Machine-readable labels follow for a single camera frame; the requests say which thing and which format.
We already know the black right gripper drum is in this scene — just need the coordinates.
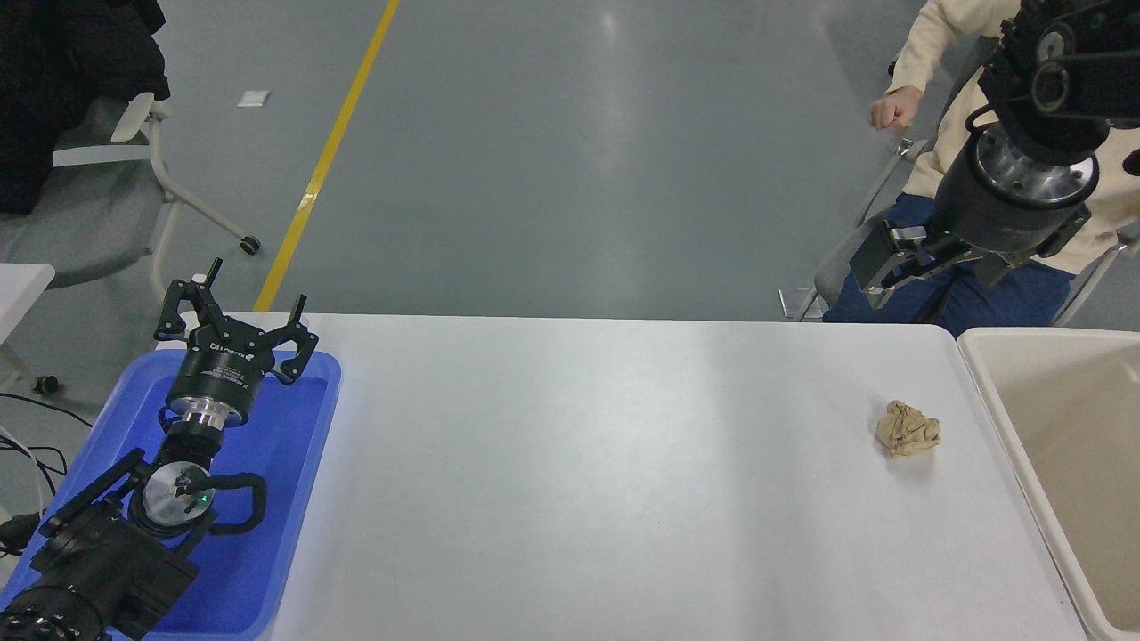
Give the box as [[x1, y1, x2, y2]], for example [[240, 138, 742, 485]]
[[932, 146, 1093, 261]]

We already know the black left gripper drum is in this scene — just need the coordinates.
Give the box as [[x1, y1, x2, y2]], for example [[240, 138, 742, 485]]
[[166, 329, 270, 419]]

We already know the tan paper ball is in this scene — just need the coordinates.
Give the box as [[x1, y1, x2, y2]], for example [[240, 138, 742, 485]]
[[875, 400, 942, 459]]

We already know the person's right hand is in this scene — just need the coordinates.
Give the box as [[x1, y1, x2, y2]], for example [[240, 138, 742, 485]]
[[869, 85, 919, 132]]

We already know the person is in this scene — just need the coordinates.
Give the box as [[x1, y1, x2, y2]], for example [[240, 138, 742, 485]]
[[824, 0, 1140, 338]]

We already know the metal floor plate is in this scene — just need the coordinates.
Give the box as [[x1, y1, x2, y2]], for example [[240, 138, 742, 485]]
[[778, 287, 831, 321]]

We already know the blue plastic tray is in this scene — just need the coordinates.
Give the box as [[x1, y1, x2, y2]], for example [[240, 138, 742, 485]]
[[0, 349, 343, 641]]

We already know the white office chair grey seat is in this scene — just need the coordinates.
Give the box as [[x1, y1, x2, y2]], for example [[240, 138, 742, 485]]
[[0, 92, 263, 291]]

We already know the large pale plastic bin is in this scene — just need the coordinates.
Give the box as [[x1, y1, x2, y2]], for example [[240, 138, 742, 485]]
[[957, 327, 1140, 641]]

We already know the small white side table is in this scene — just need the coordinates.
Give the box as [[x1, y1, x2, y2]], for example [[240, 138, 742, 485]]
[[0, 263, 57, 385]]

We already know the black coat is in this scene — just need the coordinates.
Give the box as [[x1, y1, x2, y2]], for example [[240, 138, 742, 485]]
[[0, 0, 171, 216]]

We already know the grey chair with metal frame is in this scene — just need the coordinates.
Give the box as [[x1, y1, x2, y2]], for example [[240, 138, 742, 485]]
[[795, 134, 1140, 326]]

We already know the black cable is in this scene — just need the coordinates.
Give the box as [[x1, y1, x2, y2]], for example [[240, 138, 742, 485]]
[[0, 392, 95, 486]]

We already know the white cable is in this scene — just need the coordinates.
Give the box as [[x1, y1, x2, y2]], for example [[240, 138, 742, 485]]
[[0, 426, 47, 519]]

